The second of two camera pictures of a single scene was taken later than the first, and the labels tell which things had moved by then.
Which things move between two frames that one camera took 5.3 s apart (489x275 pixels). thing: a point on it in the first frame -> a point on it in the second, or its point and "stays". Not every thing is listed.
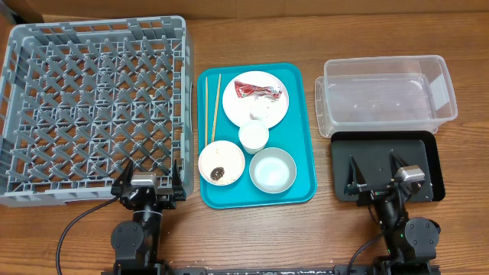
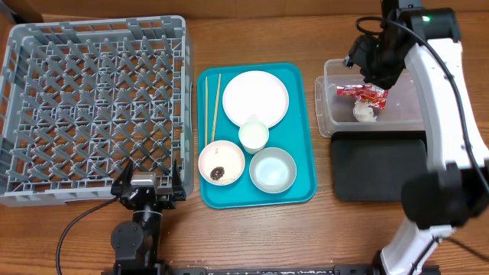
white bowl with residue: x=221 y=163 stays
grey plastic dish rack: x=80 y=100 stays
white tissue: x=260 y=108 -> x=364 y=113
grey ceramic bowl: x=273 y=170 stays
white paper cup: x=253 y=136 stays
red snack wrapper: x=244 y=88 -> x=368 y=94
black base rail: x=270 y=270 stays
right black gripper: x=374 y=187 -> x=377 y=79
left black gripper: x=179 y=191 stays
